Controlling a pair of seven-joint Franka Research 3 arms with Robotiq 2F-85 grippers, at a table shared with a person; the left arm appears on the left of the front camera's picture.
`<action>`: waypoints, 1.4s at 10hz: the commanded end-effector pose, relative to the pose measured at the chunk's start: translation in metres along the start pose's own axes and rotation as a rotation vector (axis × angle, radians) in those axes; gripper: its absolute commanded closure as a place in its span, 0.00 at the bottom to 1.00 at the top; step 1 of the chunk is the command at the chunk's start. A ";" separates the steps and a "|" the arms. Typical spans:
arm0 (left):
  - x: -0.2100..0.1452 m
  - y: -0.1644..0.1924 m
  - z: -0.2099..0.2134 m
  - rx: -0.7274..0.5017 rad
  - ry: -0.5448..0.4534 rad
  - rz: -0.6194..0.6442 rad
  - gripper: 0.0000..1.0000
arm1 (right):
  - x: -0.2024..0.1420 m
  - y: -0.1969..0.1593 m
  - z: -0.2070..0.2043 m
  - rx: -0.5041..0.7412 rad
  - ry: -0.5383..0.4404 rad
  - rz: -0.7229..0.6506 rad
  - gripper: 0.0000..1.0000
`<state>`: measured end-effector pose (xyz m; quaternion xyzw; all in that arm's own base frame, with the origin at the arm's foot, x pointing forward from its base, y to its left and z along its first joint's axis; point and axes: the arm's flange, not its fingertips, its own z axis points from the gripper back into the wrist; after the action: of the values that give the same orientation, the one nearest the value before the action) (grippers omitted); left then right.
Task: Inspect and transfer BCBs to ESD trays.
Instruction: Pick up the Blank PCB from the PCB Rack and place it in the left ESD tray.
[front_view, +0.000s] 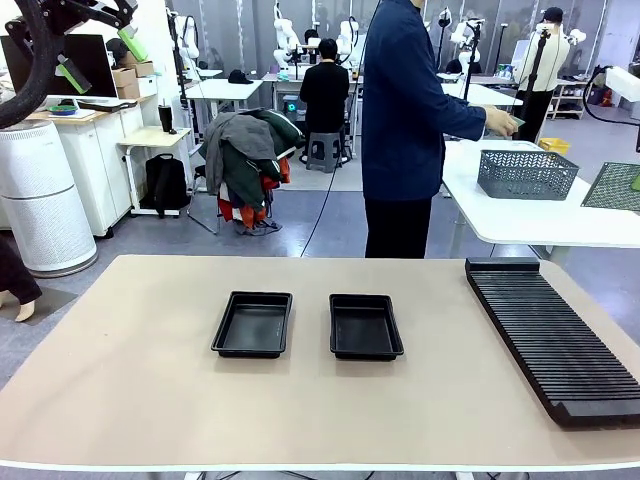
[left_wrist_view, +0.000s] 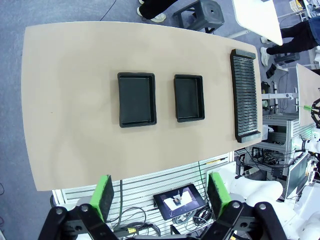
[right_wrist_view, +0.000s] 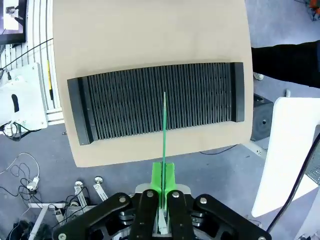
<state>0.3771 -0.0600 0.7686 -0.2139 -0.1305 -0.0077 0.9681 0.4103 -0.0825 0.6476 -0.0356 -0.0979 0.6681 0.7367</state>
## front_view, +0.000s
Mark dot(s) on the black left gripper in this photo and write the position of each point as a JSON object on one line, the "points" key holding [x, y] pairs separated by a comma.
{"points": [[67, 15]]}

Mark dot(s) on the black ESD tray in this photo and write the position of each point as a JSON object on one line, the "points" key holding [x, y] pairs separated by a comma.
{"points": [[252, 325], [365, 330]]}

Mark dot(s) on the person's right forearm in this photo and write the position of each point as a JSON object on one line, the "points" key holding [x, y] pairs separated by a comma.
{"points": [[465, 117]]}

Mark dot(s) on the person's right hand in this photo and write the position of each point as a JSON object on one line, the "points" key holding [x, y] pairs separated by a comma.
{"points": [[500, 122]]}

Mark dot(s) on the black computer monitor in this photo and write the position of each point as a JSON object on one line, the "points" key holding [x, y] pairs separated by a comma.
{"points": [[90, 60]]}

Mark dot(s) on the black cloth bundle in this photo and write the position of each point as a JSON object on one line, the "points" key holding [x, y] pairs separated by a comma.
{"points": [[116, 47]]}

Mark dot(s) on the cardboard box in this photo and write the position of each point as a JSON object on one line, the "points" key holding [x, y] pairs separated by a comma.
{"points": [[127, 55], [125, 82], [145, 69]]}

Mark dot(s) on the white storage box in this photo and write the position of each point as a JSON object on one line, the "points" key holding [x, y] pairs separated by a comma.
{"points": [[147, 86]]}

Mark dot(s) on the blue green bowl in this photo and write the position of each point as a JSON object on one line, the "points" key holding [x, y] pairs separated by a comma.
{"points": [[62, 109]]}

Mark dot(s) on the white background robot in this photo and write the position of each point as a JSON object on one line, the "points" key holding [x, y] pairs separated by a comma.
{"points": [[285, 35], [462, 35], [185, 40], [347, 37]]}

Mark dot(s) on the black tumbler cup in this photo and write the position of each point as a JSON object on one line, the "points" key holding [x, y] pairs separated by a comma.
{"points": [[165, 120]]}

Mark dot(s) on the yellow plastic bin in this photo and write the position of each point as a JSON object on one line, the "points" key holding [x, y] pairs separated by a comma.
{"points": [[554, 146]]}

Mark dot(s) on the red fire extinguisher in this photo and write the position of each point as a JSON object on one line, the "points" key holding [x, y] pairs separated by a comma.
{"points": [[606, 96]]}

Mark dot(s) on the small wooden rolling table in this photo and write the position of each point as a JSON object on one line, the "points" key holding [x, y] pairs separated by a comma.
{"points": [[155, 136]]}

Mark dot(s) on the white cabinet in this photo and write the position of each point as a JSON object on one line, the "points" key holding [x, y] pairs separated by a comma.
{"points": [[100, 165]]}

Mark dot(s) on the grey plastic mesh basket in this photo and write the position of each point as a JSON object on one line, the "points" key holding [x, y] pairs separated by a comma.
{"points": [[525, 175]]}

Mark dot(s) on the white office desk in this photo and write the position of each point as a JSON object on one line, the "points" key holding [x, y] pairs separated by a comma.
{"points": [[220, 90]]}

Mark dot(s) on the black backpack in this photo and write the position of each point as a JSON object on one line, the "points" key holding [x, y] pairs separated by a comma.
{"points": [[162, 185]]}

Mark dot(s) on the black baseball cap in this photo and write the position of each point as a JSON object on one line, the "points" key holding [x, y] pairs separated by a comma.
{"points": [[241, 76]]}

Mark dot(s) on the person in white shirt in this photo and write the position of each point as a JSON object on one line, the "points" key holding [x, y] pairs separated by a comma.
{"points": [[550, 65]]}

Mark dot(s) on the white air purifier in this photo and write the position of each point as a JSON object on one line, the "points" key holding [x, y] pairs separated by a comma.
{"points": [[45, 210]]}

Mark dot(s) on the grey coat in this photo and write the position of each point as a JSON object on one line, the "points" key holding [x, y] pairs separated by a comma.
{"points": [[240, 145]]}

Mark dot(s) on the black slotted PCB rack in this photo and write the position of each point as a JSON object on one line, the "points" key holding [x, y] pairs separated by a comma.
{"points": [[550, 340]]}

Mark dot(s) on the dark green jacket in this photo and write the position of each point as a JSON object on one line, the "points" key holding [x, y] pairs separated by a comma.
{"points": [[282, 131]]}

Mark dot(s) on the computer case with RGB fan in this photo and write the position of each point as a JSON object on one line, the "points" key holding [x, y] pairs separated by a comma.
{"points": [[291, 106]]}

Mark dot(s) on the black tripod stand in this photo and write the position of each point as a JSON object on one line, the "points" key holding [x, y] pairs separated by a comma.
{"points": [[471, 60]]}

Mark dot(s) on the red orange garment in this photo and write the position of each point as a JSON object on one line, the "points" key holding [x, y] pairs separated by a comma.
{"points": [[240, 212]]}

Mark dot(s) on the seated person in black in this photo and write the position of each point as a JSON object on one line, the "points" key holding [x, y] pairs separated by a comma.
{"points": [[325, 90]]}

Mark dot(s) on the grey step stool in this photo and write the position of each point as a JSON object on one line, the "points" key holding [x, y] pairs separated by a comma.
{"points": [[322, 150]]}

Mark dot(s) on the bystander leg dark trousers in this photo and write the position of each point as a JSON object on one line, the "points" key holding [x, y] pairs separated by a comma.
{"points": [[15, 280]]}

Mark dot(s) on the person in navy jacket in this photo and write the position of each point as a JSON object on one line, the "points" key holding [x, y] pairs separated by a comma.
{"points": [[400, 125]]}

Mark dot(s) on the metal frame chair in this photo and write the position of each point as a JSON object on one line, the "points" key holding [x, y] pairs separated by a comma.
{"points": [[200, 210]]}

